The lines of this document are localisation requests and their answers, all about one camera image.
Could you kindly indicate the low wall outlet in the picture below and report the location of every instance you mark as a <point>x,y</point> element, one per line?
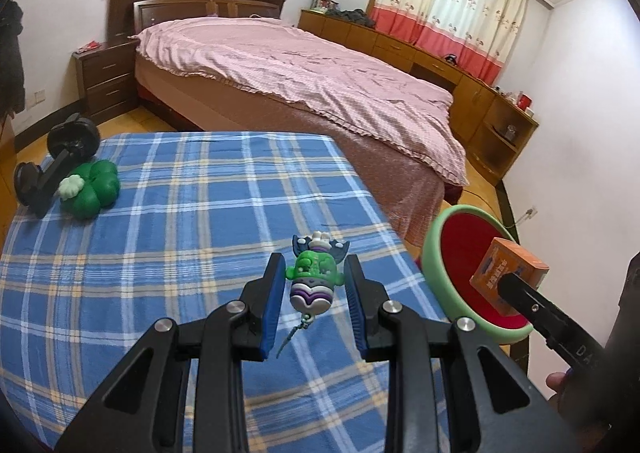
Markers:
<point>37,95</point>

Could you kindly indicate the wooden corner shelf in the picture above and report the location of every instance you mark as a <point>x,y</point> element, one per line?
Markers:
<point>487,143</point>

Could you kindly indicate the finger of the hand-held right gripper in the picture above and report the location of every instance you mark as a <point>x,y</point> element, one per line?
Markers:
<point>530,305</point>

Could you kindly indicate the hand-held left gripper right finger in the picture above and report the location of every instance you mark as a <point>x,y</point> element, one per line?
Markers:
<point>357,303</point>

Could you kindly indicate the small red box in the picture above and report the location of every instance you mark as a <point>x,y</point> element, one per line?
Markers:
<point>524,101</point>

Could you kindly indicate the dark clothes pile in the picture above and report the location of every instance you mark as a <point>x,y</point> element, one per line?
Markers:
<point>355,15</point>

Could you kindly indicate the green toy figure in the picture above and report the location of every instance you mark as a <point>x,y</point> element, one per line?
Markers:
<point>312,278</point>

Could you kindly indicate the red bin with green rim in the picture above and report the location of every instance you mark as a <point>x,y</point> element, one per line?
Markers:
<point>460,263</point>

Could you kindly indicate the dark wooden nightstand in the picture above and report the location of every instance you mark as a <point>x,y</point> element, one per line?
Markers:
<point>107,78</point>

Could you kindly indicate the person's right hand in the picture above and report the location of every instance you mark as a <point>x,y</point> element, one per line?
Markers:
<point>556,380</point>

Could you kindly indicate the small black object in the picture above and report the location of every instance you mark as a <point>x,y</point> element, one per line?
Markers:
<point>452,58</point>

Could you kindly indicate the glass on shelf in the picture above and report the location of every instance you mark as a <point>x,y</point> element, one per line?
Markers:
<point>510,131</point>

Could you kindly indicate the wall outlet with plug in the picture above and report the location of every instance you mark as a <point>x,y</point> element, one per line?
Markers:
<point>529,213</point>

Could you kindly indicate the red item on nightstand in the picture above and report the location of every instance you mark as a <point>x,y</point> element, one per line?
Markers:
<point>90,46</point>

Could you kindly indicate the black hanging coat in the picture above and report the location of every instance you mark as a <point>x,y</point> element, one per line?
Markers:
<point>10,53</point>

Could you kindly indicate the small orange box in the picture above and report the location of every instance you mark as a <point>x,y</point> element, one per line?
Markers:
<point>505,268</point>

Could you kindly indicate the small picture frame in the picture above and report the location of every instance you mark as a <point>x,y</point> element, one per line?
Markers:
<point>322,3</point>

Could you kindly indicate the blue plaid cloth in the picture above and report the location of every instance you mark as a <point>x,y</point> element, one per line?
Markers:
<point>175,258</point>

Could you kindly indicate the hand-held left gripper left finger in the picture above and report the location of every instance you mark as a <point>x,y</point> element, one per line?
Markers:
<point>267,303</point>

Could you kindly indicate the long wooden cabinet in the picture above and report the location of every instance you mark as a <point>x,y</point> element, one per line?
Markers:
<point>380,40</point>

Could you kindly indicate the green clover toy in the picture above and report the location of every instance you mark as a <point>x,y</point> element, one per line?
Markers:
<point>92,190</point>

